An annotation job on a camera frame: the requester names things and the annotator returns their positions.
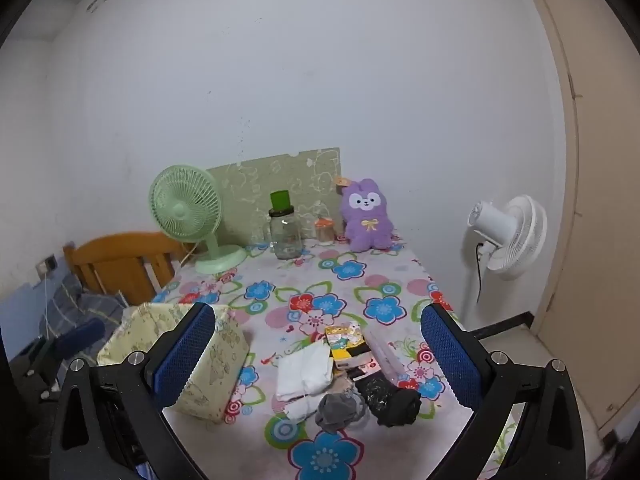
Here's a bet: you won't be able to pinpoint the floral tablecloth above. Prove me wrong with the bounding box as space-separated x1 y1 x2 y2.
97 240 521 480

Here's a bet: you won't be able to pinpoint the clear plastic pen case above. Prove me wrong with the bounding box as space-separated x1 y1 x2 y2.
364 329 408 381

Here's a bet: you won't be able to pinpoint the green desk fan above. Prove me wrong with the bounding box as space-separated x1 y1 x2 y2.
148 163 248 275

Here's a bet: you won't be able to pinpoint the black fan power cable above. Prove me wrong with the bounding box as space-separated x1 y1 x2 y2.
474 242 489 304

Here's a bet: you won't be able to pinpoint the green printed tissue packet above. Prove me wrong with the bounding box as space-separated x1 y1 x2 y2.
324 321 368 356

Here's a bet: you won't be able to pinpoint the small jar with orange lid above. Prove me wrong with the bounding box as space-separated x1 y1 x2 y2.
314 216 335 247

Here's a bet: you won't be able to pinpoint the blue plaid blanket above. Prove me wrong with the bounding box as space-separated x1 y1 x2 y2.
0 272 133 361

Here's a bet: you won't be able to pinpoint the green patterned board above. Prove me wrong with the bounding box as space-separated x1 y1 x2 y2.
206 148 342 247

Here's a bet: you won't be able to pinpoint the glass jar with green lid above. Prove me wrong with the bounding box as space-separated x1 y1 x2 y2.
268 190 304 261

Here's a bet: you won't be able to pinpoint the black socks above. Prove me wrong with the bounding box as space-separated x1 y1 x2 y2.
354 377 422 428

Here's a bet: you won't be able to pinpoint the pink printed tissue packet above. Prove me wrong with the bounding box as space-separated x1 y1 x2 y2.
331 347 381 381

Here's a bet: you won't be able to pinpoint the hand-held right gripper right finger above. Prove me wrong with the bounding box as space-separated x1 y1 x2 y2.
420 302 588 480

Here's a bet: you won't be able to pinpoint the purple plush toy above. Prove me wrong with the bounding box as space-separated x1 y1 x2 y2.
334 176 396 252

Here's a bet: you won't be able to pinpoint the white sock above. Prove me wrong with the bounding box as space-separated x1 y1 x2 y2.
276 344 333 402
284 394 326 423

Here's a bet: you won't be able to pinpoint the white standing fan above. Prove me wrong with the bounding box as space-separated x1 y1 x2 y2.
459 195 548 331

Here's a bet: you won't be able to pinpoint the beige wooden door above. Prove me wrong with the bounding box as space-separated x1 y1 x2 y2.
515 0 640 436

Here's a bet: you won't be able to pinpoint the grey sock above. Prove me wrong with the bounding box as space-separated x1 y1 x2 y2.
315 392 368 433

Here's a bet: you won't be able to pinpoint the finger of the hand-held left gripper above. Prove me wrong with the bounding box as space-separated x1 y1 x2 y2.
15 317 107 403

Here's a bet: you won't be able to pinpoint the yellow printed fabric storage box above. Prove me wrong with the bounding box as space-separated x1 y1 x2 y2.
96 302 251 423

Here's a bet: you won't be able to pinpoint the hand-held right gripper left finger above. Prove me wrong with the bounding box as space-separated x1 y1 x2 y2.
50 301 217 480

